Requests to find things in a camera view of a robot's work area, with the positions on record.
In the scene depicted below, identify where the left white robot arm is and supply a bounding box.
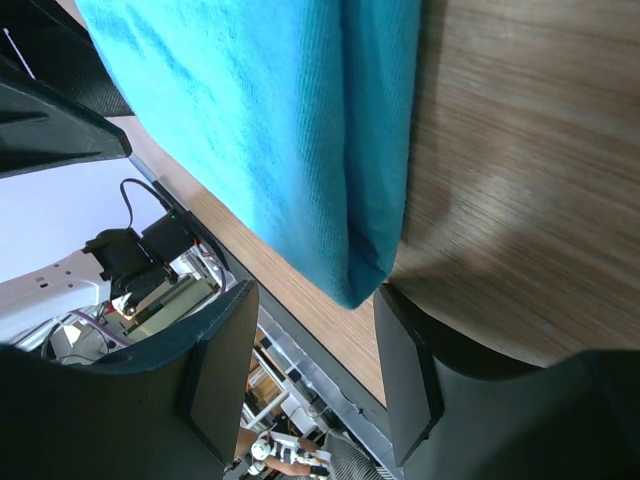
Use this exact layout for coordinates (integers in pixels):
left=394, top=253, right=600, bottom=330
left=1, top=58, right=195, bottom=324

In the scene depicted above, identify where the bright blue t shirt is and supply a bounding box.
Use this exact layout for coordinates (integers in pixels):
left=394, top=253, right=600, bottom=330
left=77, top=1, right=421, bottom=309

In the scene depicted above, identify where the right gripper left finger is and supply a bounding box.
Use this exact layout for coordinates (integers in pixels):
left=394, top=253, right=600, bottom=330
left=1, top=281, right=259, bottom=479

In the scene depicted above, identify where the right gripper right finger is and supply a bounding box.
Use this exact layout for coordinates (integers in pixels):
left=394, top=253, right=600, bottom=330
left=374, top=284, right=639, bottom=479

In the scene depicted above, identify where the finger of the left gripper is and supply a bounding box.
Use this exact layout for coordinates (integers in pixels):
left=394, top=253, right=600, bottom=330
left=1, top=0, right=133, bottom=117
left=1, top=59, right=132, bottom=178

